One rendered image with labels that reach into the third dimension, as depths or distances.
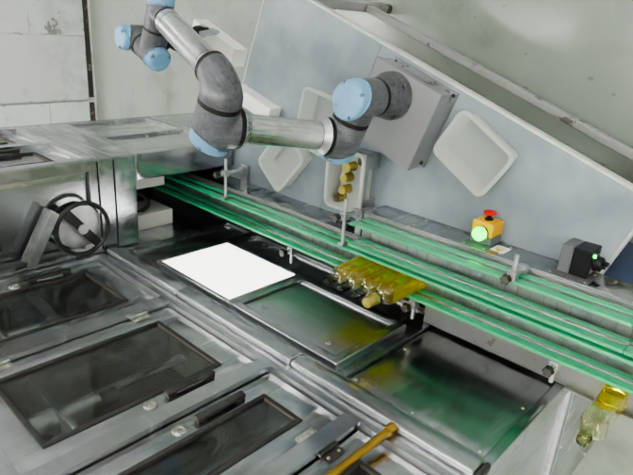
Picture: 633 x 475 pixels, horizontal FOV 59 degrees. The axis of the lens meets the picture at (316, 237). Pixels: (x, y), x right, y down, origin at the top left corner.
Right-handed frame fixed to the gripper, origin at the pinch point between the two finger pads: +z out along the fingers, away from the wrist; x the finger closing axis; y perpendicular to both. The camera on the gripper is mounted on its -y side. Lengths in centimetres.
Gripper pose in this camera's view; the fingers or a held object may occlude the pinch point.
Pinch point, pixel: (215, 42)
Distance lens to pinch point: 210.4
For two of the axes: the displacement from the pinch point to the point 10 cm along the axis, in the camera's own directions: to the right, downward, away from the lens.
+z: 6.8, -2.2, 7.0
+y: -6.6, -6.0, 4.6
